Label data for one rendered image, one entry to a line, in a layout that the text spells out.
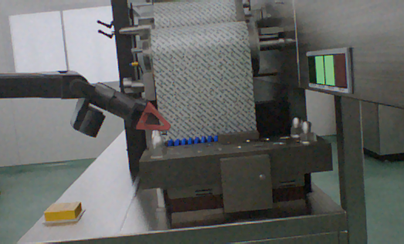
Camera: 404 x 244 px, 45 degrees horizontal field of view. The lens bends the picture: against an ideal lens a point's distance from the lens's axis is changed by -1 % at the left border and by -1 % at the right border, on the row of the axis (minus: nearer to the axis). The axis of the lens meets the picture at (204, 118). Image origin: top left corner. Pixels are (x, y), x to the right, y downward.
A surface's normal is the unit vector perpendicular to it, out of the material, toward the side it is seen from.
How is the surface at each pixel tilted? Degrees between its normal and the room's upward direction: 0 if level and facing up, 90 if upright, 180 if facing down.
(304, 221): 90
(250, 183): 90
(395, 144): 90
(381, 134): 90
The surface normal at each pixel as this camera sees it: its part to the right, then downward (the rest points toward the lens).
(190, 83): 0.04, 0.11
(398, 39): -0.99, 0.10
